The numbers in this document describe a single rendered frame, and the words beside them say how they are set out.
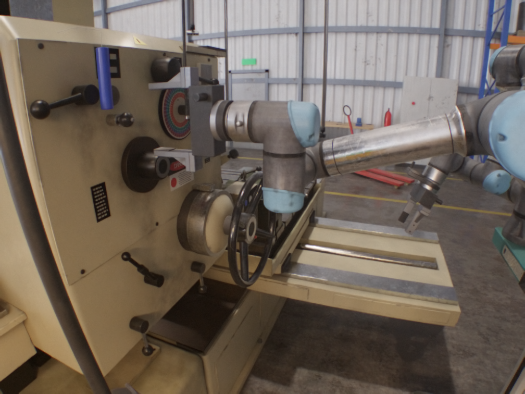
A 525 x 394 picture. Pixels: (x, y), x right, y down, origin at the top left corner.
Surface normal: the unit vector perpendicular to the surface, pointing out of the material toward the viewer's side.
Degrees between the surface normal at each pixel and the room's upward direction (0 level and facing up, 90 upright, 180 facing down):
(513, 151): 87
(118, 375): 0
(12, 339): 90
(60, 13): 90
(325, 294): 90
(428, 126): 53
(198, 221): 63
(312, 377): 0
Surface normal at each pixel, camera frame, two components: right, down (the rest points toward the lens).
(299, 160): 0.63, 0.26
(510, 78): -0.76, 0.35
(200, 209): -0.24, -0.45
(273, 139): -0.61, 0.27
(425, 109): -0.35, 0.32
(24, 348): 0.94, 0.12
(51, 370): 0.00, -0.94
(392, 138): -0.50, -0.11
